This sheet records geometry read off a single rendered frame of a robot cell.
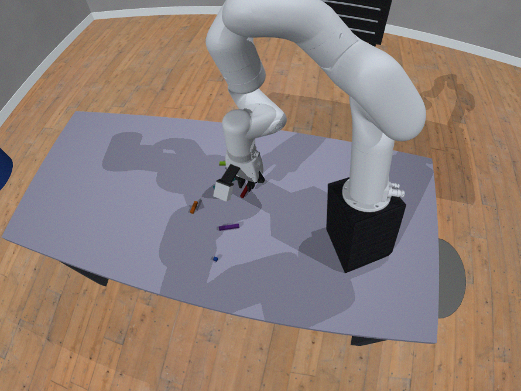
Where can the purple rod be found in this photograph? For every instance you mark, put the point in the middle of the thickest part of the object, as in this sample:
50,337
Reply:
226,227

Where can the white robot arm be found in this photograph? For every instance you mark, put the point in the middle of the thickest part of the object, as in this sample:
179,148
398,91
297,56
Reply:
380,92

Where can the dark red rod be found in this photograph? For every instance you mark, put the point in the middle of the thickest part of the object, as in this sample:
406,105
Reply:
244,192

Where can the orange rod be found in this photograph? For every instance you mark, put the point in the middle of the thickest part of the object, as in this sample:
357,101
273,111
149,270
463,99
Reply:
193,207

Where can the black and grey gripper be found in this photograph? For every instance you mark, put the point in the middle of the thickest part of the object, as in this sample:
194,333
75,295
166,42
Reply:
250,171

